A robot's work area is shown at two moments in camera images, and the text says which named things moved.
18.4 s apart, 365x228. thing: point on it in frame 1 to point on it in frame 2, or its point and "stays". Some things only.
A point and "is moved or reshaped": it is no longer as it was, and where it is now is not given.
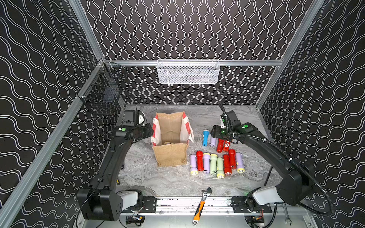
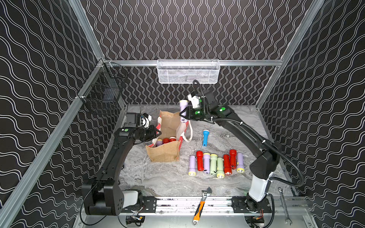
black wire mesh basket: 105,83 stays
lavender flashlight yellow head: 193,168 stays
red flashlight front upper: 232,158 stays
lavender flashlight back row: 213,141 to 183,104
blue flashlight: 205,133 stays
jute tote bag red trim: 171,132 is moved or reshaped
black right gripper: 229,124 to 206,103
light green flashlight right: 220,172 stays
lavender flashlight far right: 240,163 stays
